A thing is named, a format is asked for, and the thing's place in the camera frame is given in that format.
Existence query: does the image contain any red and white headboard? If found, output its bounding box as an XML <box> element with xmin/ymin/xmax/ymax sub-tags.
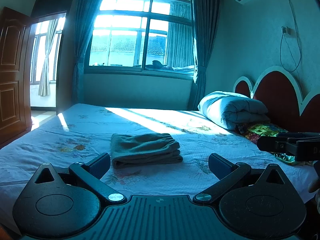
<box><xmin>233</xmin><ymin>66</ymin><xmax>320</xmax><ymax>133</ymax></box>

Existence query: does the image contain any bed with floral white sheet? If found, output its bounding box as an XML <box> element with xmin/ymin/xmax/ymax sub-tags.
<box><xmin>1</xmin><ymin>104</ymin><xmax>319</xmax><ymax>231</ymax></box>

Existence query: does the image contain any left teal curtain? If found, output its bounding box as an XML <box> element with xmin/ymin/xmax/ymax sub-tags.
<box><xmin>72</xmin><ymin>0</ymin><xmax>103</xmax><ymax>103</ymax></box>

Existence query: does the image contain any right teal curtain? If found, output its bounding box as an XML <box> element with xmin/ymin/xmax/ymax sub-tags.
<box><xmin>188</xmin><ymin>0</ymin><xmax>221</xmax><ymax>111</ymax></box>

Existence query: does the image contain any pale curtain in next room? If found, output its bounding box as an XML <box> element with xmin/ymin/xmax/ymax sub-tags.
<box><xmin>38</xmin><ymin>18</ymin><xmax>59</xmax><ymax>97</ymax></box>

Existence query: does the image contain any rolled blue-white quilt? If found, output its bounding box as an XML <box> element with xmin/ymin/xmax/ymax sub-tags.
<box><xmin>197</xmin><ymin>91</ymin><xmax>268</xmax><ymax>131</ymax></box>

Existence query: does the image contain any black hanging cable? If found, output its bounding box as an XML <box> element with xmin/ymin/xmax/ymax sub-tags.
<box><xmin>279</xmin><ymin>0</ymin><xmax>303</xmax><ymax>81</ymax></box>

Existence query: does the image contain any colourful patterned pillow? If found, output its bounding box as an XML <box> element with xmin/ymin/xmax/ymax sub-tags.
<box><xmin>237</xmin><ymin>122</ymin><xmax>313</xmax><ymax>167</ymax></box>

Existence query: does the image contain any large window with frame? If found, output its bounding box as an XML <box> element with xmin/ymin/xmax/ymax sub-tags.
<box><xmin>85</xmin><ymin>0</ymin><xmax>195</xmax><ymax>78</ymax></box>

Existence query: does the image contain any wall socket with plug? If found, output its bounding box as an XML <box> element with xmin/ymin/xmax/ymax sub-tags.
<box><xmin>281</xmin><ymin>26</ymin><xmax>291</xmax><ymax>35</ymax></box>

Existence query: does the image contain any teal curtain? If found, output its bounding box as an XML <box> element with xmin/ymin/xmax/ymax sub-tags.
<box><xmin>188</xmin><ymin>0</ymin><xmax>221</xmax><ymax>111</ymax></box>
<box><xmin>72</xmin><ymin>0</ymin><xmax>103</xmax><ymax>103</ymax></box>

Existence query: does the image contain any brown wooden door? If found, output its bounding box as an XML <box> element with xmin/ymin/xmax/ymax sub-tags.
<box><xmin>1</xmin><ymin>7</ymin><xmax>31</xmax><ymax>148</ymax></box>

